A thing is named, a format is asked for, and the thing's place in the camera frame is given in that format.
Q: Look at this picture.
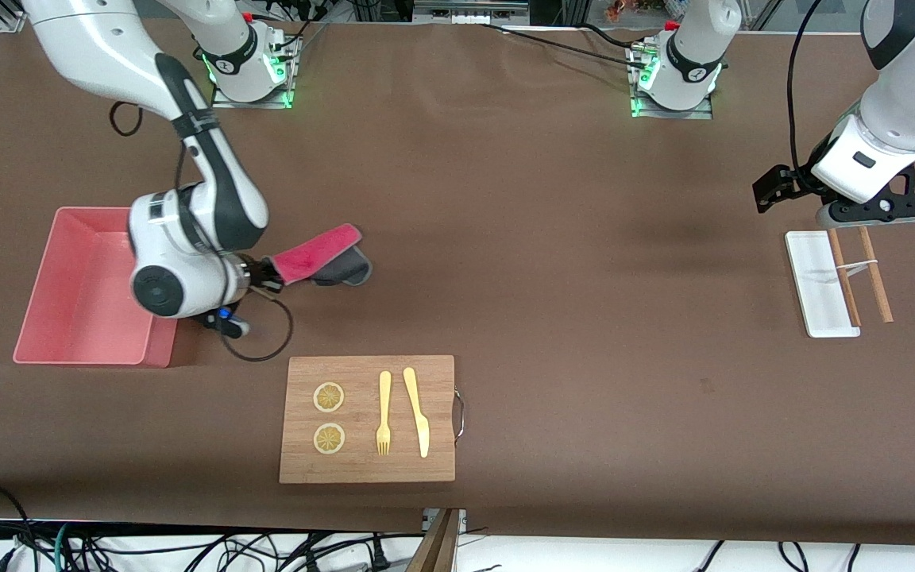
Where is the pink and grey cloth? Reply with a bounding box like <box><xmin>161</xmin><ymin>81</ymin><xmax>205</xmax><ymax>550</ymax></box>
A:
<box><xmin>271</xmin><ymin>223</ymin><xmax>373</xmax><ymax>288</ymax></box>

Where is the white rack tray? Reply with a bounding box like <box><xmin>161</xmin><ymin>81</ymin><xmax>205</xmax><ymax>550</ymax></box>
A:
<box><xmin>785</xmin><ymin>230</ymin><xmax>862</xmax><ymax>339</ymax></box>

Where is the toy lemon slice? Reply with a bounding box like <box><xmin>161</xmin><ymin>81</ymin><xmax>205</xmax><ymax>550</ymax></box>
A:
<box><xmin>313</xmin><ymin>382</ymin><xmax>346</xmax><ymax>414</ymax></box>
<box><xmin>313</xmin><ymin>423</ymin><xmax>346</xmax><ymax>455</ymax></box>

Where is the yellow plastic fork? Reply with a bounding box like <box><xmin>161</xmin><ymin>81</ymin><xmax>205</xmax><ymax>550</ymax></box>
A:
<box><xmin>376</xmin><ymin>370</ymin><xmax>392</xmax><ymax>457</ymax></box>

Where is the pink plastic bin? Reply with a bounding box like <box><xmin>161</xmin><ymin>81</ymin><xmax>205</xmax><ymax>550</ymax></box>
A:
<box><xmin>13</xmin><ymin>207</ymin><xmax>180</xmax><ymax>369</ymax></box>

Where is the yellow plastic knife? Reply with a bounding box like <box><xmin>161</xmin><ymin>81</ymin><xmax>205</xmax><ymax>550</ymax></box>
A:
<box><xmin>403</xmin><ymin>366</ymin><xmax>430</xmax><ymax>459</ymax></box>

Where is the wooden cutting board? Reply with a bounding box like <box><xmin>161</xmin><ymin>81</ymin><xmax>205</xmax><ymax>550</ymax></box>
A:
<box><xmin>279</xmin><ymin>354</ymin><xmax>466</xmax><ymax>485</ymax></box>

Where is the grey power strip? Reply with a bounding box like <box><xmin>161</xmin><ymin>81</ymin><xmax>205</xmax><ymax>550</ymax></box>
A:
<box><xmin>414</xmin><ymin>0</ymin><xmax>531</xmax><ymax>25</ymax></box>

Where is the brown wooden stand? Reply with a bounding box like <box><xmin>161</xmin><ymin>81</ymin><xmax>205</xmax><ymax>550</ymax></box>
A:
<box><xmin>406</xmin><ymin>508</ymin><xmax>462</xmax><ymax>572</ymax></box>

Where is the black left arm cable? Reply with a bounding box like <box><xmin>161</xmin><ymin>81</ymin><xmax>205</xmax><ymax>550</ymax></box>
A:
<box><xmin>787</xmin><ymin>0</ymin><xmax>824</xmax><ymax>187</ymax></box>

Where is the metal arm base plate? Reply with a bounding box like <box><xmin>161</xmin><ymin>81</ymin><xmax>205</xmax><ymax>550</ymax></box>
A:
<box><xmin>630</xmin><ymin>95</ymin><xmax>714</xmax><ymax>120</ymax></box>
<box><xmin>211</xmin><ymin>79</ymin><xmax>295</xmax><ymax>110</ymax></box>

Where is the black cable on table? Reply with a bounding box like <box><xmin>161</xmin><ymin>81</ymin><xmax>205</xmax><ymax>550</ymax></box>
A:
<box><xmin>473</xmin><ymin>22</ymin><xmax>653</xmax><ymax>72</ymax></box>

